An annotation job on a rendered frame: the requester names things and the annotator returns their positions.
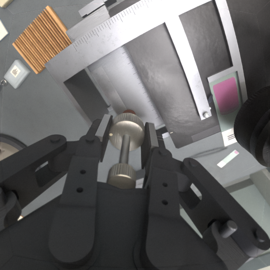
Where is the glass slide with pink film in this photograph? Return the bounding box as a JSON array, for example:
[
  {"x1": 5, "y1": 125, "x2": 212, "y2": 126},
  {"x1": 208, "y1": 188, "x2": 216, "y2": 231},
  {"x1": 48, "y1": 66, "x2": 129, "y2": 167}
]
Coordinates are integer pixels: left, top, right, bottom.
[{"x1": 207, "y1": 71, "x2": 240, "y2": 147}]

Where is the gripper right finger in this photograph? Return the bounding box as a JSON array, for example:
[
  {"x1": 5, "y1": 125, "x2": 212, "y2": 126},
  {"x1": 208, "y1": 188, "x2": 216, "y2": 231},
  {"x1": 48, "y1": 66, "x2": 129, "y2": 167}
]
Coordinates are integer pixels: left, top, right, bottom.
[{"x1": 141, "y1": 121, "x2": 270, "y2": 267}]

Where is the silver slide holder frame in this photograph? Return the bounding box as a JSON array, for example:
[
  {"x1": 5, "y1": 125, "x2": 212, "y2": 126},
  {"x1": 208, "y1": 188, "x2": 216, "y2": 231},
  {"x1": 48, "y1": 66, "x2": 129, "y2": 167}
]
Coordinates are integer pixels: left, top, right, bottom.
[{"x1": 45, "y1": 0, "x2": 248, "y2": 121}]

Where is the orange ribbed wooden slide rack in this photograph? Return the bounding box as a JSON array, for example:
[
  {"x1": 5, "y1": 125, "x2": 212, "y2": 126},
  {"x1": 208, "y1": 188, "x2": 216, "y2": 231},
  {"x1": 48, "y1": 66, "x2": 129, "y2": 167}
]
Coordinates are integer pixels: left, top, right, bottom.
[{"x1": 12, "y1": 5, "x2": 73, "y2": 75}]

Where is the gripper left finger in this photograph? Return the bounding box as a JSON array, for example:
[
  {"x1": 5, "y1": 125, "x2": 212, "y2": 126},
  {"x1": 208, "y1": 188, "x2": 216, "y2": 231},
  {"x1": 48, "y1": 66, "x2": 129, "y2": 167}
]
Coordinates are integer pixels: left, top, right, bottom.
[{"x1": 0, "y1": 114, "x2": 113, "y2": 265}]

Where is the small glass slide pink tip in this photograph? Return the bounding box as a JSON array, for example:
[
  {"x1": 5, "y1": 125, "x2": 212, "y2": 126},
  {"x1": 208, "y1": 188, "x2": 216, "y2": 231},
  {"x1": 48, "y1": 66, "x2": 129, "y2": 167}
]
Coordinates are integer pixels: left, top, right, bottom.
[{"x1": 216, "y1": 149, "x2": 240, "y2": 169}]

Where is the black coarse focus knob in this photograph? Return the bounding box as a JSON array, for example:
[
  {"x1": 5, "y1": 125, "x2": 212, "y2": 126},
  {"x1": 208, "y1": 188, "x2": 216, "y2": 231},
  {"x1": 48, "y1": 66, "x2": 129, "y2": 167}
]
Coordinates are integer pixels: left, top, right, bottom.
[{"x1": 233, "y1": 85, "x2": 270, "y2": 153}]

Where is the dark microscope body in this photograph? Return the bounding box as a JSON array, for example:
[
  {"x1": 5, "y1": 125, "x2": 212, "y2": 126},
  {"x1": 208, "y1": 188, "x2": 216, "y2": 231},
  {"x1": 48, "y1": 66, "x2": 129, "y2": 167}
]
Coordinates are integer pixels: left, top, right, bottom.
[{"x1": 226, "y1": 0, "x2": 270, "y2": 102}]

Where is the dark microscope stage plate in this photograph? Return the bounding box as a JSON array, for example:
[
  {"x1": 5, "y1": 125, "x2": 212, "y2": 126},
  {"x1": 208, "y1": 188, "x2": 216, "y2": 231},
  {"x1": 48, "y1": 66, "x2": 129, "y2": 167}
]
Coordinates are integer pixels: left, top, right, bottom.
[{"x1": 63, "y1": 0, "x2": 235, "y2": 149}]

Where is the small silver knurled stage knob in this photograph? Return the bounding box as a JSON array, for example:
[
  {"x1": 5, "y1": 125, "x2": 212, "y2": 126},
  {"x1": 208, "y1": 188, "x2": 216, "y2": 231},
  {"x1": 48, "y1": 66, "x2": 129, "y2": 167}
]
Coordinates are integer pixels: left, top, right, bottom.
[{"x1": 107, "y1": 135, "x2": 137, "y2": 189}]

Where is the black fine focus knob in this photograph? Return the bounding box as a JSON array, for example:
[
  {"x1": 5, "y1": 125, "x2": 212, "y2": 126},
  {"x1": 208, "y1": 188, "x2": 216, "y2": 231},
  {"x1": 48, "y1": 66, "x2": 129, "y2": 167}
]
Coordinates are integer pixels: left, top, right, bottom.
[{"x1": 250, "y1": 115, "x2": 270, "y2": 169}]

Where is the large silver knurled stage knob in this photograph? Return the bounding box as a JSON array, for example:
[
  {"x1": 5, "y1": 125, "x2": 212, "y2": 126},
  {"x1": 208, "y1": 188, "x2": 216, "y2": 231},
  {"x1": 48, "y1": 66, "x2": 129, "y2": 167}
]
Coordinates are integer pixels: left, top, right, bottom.
[{"x1": 108, "y1": 112, "x2": 145, "y2": 152}]

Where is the white box with printed label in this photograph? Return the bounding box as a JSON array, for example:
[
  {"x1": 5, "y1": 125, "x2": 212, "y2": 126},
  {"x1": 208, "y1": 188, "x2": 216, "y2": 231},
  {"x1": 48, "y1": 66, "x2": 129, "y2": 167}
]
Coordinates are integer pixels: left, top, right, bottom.
[{"x1": 3, "y1": 59, "x2": 31, "y2": 89}]

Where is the beige card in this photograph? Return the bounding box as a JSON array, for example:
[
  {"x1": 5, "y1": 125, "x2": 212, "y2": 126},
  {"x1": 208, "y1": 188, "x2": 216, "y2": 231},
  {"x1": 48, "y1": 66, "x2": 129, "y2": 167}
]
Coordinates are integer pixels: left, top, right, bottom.
[{"x1": 0, "y1": 20, "x2": 9, "y2": 42}]

